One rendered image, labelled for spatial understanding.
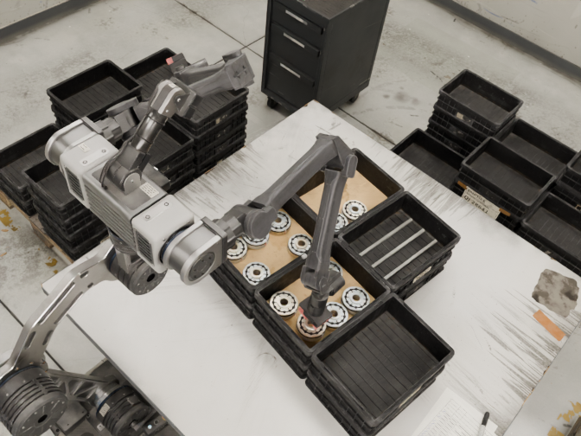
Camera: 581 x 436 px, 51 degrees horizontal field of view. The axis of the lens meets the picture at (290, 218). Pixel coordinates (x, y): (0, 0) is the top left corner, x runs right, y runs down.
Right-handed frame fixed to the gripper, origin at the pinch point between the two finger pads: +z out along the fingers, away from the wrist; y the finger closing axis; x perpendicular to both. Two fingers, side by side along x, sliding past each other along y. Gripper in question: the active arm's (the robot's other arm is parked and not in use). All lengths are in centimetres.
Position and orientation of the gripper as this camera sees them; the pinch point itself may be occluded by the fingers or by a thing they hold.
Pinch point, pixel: (311, 322)
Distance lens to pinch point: 209.4
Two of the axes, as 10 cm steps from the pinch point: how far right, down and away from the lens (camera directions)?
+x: -7.5, 4.6, -4.7
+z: -1.1, 6.1, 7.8
